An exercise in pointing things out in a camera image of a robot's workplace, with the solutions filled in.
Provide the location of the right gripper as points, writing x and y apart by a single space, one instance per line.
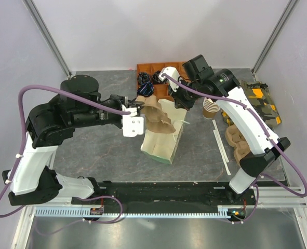
179 102

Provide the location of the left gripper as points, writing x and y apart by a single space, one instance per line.
137 105

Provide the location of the cardboard cup carrier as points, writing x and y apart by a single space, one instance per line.
156 119
237 141

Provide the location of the green printed paper bag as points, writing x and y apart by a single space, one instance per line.
163 147

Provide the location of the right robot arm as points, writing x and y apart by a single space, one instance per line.
223 88

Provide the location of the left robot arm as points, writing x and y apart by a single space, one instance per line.
77 104

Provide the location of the blue striped rolled tie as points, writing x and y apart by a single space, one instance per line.
146 89

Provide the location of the orange wooden compartment tray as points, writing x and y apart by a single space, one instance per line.
161 90

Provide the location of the stack of paper cups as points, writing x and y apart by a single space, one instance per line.
210 108

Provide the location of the dark rolled tie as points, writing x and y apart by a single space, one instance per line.
143 77

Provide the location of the brown rolled tie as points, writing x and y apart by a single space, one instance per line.
156 80

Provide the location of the white wrapped straw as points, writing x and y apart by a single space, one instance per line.
216 129
220 146

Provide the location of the camouflage cloth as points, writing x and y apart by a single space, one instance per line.
258 95

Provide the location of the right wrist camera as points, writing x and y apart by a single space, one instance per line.
172 75

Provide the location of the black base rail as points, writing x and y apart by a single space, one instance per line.
167 197

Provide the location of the slotted cable duct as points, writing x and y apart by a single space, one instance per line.
87 212

